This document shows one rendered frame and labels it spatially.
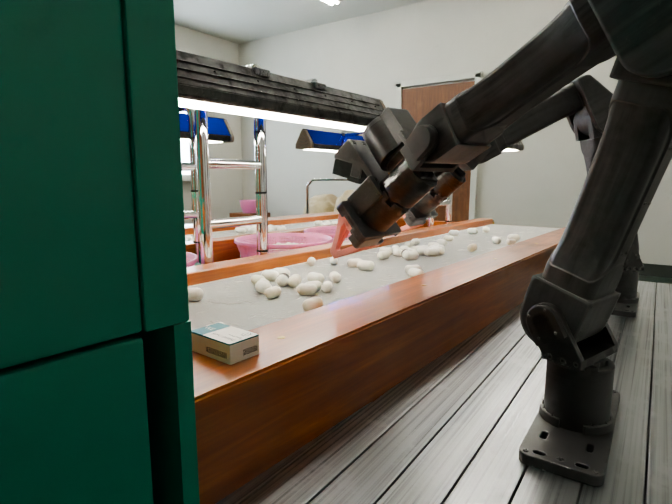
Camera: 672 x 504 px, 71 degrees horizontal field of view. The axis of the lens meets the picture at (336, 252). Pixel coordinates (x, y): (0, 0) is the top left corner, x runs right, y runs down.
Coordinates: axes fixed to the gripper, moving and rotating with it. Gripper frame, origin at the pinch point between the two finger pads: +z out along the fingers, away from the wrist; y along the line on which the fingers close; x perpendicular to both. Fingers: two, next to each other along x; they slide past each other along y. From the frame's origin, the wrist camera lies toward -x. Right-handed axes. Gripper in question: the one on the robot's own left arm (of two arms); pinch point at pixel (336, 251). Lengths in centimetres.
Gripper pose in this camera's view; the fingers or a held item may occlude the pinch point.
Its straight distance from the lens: 74.2
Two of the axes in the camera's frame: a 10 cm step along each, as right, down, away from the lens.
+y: -6.2, 1.2, -7.7
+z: -6.0, 5.7, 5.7
